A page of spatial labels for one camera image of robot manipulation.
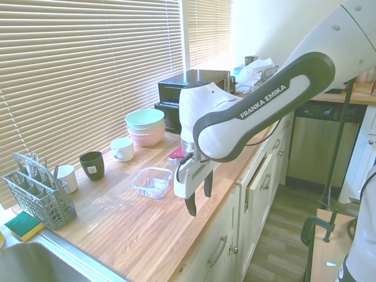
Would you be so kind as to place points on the pink container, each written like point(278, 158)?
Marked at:
point(362, 76)

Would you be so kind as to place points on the metal cabinet knob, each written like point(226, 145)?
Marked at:
point(281, 153)
point(234, 249)

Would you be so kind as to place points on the mint green bowl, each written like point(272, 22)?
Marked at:
point(144, 117)

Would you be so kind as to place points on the dark green clamp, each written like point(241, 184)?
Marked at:
point(315, 221)

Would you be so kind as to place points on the narrow beige window blinds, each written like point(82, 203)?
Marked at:
point(208, 29)

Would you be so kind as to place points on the black toaster oven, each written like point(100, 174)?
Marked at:
point(170, 91)

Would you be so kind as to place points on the stainless steel dishwasher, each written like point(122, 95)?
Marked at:
point(311, 147)

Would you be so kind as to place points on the cream bowl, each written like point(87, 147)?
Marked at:
point(144, 132)

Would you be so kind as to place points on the small white cup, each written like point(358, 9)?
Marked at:
point(69, 179)

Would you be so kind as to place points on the black cup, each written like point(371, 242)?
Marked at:
point(92, 167)

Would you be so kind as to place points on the pink bowl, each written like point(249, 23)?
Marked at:
point(147, 141)

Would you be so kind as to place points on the green and yellow sponge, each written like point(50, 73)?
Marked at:
point(23, 226)

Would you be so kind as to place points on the clear glass food container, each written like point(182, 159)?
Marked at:
point(151, 184)

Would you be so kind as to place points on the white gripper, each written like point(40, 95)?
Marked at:
point(188, 179)

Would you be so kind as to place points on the stainless steel sink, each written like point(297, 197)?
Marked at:
point(35, 264)

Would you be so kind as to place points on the teal box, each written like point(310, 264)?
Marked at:
point(238, 71)

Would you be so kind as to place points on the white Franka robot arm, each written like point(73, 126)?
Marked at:
point(264, 102)

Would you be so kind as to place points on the white kitchen cabinet unit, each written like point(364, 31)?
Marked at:
point(258, 211)

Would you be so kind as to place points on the metal cutlery piece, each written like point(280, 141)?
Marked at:
point(55, 171)

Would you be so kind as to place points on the yellow plate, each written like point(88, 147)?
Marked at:
point(1, 241)

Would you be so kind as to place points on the white plastic bag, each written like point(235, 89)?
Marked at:
point(252, 70)

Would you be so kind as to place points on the grey plastic cutlery basket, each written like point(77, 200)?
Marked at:
point(44, 205)

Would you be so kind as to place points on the wide beige window blinds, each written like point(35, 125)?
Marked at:
point(73, 73)

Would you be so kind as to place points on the dark can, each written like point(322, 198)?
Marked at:
point(249, 60)

